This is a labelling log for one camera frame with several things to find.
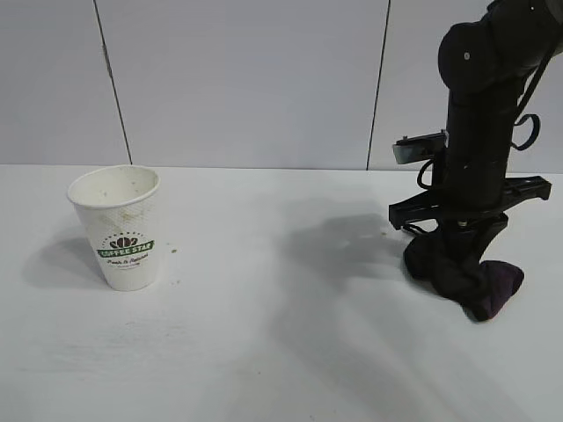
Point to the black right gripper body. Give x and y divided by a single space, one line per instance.
475 184

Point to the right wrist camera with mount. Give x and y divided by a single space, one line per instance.
415 151

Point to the black cloth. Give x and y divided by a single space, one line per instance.
484 290

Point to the white paper coffee cup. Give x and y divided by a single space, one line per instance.
119 246

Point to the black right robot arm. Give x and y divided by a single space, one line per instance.
479 88

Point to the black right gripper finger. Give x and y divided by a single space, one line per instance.
448 242
481 237

